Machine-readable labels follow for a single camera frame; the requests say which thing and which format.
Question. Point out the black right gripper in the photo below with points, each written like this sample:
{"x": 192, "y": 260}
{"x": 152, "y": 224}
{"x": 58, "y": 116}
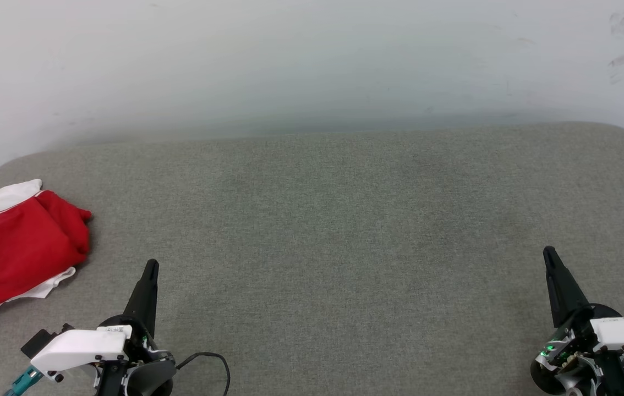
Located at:
{"x": 581, "y": 368}

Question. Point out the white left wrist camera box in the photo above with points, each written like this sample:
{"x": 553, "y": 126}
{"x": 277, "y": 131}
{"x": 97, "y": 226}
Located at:
{"x": 78, "y": 347}

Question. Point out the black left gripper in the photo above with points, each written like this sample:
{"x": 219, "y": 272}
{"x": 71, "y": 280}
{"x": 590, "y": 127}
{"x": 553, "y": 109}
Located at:
{"x": 147, "y": 368}

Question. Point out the red white basketball jersey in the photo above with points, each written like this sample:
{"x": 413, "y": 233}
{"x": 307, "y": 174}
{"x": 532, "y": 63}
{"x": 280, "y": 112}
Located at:
{"x": 15, "y": 247}

